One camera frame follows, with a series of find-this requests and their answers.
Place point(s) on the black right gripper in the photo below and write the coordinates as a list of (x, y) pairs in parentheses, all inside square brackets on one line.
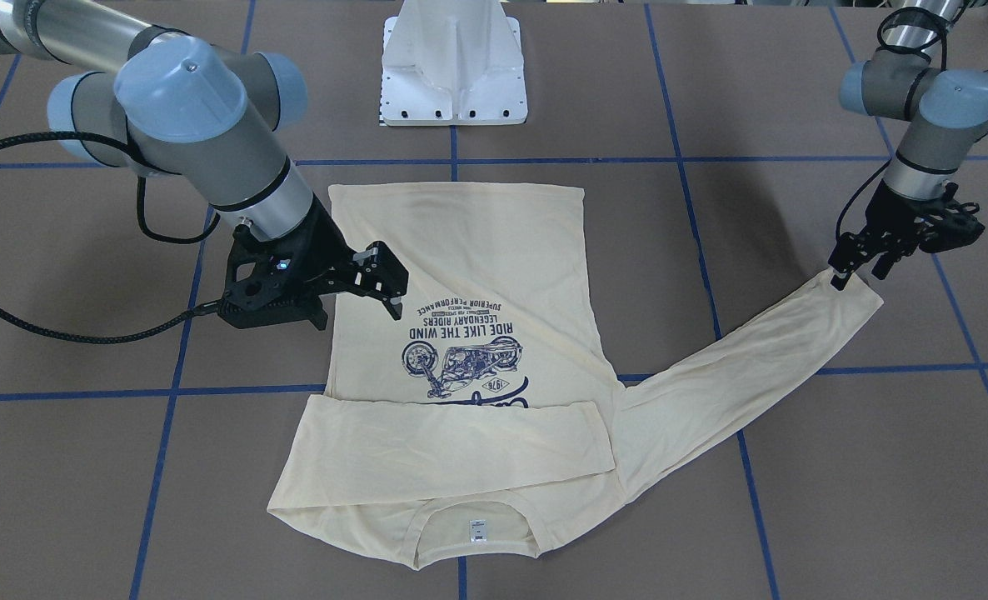
[(324, 244)]

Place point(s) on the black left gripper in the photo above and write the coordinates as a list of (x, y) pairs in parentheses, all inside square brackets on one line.
[(891, 212)]

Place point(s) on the cream long-sleeve printed shirt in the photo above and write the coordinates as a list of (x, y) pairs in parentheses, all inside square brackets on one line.
[(488, 419)]

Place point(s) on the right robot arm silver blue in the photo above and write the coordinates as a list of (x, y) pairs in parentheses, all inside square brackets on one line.
[(162, 102)]

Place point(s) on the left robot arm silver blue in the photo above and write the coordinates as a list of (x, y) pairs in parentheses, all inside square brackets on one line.
[(907, 78)]

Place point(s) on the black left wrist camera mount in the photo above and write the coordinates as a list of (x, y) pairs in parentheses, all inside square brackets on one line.
[(945, 224)]

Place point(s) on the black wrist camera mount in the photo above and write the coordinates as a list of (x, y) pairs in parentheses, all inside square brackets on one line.
[(266, 282), (945, 224)]

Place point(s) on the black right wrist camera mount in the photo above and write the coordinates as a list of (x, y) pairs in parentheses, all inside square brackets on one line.
[(266, 282)]

